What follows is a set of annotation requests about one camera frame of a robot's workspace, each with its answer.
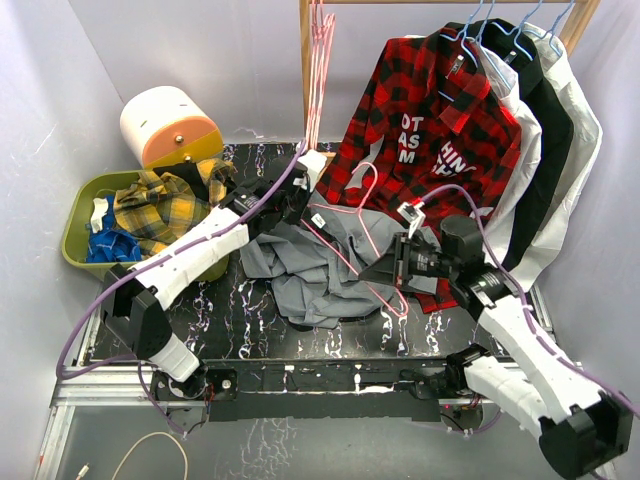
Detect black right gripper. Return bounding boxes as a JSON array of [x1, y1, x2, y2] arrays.
[[357, 232, 457, 287]]

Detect pink wire hanger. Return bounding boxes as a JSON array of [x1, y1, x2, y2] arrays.
[[301, 161, 410, 320]]

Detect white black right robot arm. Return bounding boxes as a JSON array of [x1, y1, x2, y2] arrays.
[[359, 215, 634, 479]]

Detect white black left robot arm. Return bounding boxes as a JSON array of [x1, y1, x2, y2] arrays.
[[100, 166, 313, 399]]

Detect yellow plaid shirt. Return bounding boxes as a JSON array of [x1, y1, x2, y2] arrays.
[[114, 169, 214, 259]]

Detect red black plaid shirt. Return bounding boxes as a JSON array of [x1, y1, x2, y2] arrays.
[[312, 27, 524, 315]]

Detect light grey white shirt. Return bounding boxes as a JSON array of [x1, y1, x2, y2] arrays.
[[511, 22, 603, 291]]

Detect white orange cylinder container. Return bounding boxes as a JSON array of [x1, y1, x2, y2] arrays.
[[119, 86, 224, 169]]

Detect pink hangers bundle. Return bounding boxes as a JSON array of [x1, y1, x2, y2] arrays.
[[300, 1, 336, 150]]

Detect blue cloth in basket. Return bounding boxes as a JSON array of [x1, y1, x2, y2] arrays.
[[86, 195, 142, 263]]

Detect white cloth in basket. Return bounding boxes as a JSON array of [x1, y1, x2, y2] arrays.
[[90, 198, 109, 233]]

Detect wooden clothes rack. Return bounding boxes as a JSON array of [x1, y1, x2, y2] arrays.
[[298, 0, 600, 149]]

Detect olive green laundry basket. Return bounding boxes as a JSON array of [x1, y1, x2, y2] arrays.
[[61, 171, 234, 284]]

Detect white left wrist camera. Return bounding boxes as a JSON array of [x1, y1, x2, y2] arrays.
[[297, 149, 329, 192]]

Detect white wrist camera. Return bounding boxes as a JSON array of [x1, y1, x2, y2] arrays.
[[297, 149, 329, 192], [397, 200, 425, 239]]

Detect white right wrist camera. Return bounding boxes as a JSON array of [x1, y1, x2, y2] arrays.
[[397, 200, 425, 239]]

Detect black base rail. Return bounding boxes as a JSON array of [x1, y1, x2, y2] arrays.
[[149, 357, 501, 424]]

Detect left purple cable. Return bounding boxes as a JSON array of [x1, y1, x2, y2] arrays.
[[54, 139, 307, 441]]

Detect blue wire hanger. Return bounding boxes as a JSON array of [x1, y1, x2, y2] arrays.
[[438, 1, 489, 99], [491, 0, 543, 61], [460, 1, 518, 90], [522, 0, 576, 59]]

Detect aluminium frame rail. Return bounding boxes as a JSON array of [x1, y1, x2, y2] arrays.
[[37, 278, 555, 479]]

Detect beige cable on floor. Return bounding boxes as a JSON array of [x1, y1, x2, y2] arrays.
[[77, 431, 190, 480]]

